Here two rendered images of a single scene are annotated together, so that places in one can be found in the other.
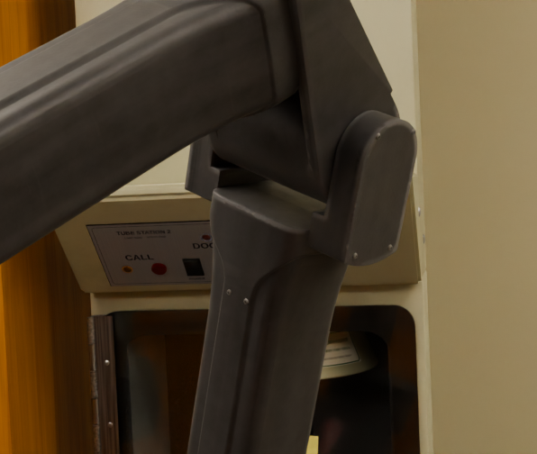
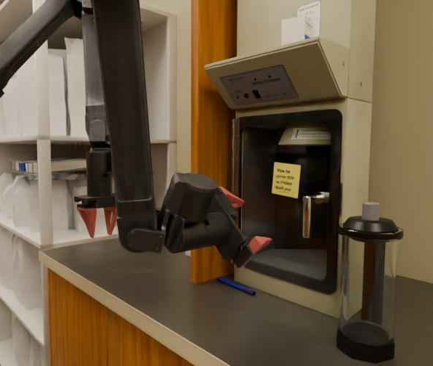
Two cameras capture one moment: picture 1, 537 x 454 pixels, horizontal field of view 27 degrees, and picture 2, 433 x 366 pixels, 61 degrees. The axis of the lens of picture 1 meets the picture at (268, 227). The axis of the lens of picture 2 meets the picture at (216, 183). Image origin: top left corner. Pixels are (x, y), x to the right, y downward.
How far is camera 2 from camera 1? 52 cm
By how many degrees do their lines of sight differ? 37
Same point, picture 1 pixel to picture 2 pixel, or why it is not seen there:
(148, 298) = (251, 112)
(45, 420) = (221, 157)
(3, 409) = (196, 145)
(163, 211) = (237, 67)
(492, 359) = not seen: outside the picture
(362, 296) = (323, 106)
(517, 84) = not seen: outside the picture
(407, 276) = (334, 93)
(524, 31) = not seen: outside the picture
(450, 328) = (426, 152)
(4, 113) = not seen: outside the picture
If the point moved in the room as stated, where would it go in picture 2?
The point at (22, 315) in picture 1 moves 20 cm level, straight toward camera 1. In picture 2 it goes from (209, 116) to (170, 108)
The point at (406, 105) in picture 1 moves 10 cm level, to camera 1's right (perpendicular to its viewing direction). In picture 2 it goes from (346, 17) to (401, 6)
